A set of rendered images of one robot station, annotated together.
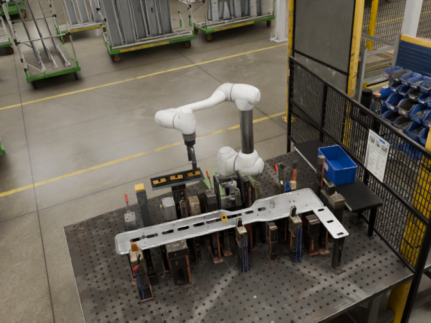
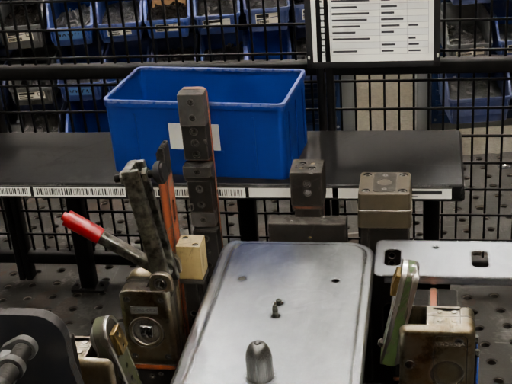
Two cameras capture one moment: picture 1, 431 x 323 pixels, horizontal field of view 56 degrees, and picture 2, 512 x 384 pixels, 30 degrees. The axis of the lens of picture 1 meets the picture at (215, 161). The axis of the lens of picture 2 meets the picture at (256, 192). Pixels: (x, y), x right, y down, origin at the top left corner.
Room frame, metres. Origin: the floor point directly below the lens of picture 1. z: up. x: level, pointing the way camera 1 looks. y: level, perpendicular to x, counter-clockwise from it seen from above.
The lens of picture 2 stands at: (1.72, 0.47, 1.69)
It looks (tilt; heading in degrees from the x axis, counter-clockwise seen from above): 26 degrees down; 294
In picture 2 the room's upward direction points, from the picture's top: 5 degrees counter-clockwise
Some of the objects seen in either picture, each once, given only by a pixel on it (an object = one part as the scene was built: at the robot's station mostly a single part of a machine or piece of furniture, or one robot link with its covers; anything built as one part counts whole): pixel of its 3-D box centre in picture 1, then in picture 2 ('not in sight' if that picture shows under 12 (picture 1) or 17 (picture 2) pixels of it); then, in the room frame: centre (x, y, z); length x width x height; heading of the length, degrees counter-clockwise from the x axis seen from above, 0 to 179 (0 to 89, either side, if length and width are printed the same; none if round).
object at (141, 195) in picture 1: (145, 213); not in sight; (2.24, 0.53, 0.92); 0.08 x 0.08 x 0.44; 13
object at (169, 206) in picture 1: (172, 225); not in sight; (2.12, 0.33, 0.90); 0.13 x 0.10 x 0.41; 13
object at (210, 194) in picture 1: (212, 213); not in sight; (2.21, 0.05, 0.89); 0.13 x 0.11 x 0.38; 13
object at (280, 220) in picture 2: (324, 211); (312, 301); (2.18, -0.74, 0.85); 0.12 x 0.03 x 0.30; 13
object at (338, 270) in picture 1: (337, 251); not in sight; (1.80, -0.71, 0.84); 0.11 x 0.06 x 0.29; 13
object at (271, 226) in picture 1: (272, 243); not in sight; (1.92, -0.33, 0.84); 0.11 x 0.08 x 0.29; 13
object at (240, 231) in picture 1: (242, 248); not in sight; (1.87, -0.12, 0.87); 0.12 x 0.09 x 0.35; 13
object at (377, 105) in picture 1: (376, 107); not in sight; (2.38, -1.08, 1.53); 0.06 x 0.06 x 0.20
